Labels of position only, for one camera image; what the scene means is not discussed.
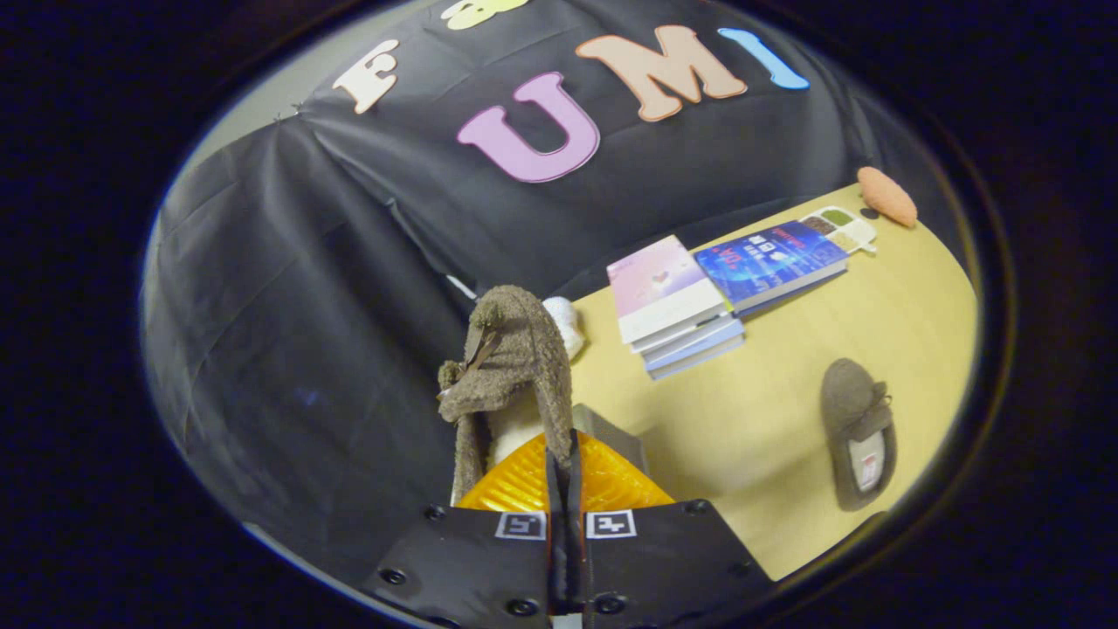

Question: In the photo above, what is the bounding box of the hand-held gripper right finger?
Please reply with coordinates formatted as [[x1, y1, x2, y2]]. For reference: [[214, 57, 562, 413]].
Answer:
[[566, 428, 776, 629]]

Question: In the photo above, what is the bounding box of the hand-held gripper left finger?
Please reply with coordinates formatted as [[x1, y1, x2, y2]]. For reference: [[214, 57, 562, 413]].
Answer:
[[361, 430, 569, 629]]

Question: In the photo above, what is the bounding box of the grey storage box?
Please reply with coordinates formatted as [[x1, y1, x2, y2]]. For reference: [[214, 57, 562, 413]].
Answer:
[[572, 403, 650, 477]]

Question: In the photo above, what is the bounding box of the brown fuzzy shoe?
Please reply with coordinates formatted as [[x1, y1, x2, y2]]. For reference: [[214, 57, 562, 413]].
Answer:
[[437, 285, 576, 508], [819, 358, 898, 512]]

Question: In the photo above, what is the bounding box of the light blue book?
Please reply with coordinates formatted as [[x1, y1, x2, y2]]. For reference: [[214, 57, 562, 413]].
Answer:
[[631, 313, 746, 381]]

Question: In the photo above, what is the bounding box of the white fluffy object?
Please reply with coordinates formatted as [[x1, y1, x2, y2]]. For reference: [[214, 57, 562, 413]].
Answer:
[[542, 296, 585, 361]]

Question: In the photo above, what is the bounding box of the pink book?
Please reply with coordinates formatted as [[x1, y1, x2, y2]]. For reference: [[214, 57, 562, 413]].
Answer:
[[607, 234, 731, 346]]

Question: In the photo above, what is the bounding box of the dark blue book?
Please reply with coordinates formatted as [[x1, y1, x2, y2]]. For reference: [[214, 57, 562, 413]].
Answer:
[[694, 220, 849, 317]]

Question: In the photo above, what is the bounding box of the black backdrop cloth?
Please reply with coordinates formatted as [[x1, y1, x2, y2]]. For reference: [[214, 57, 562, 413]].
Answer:
[[140, 0, 962, 595]]

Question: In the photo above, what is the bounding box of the white compartment tray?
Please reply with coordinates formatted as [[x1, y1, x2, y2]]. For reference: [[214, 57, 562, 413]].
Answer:
[[799, 206, 879, 256]]

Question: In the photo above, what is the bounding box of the orange plush toy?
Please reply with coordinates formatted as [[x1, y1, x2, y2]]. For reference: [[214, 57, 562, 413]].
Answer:
[[857, 166, 919, 229]]

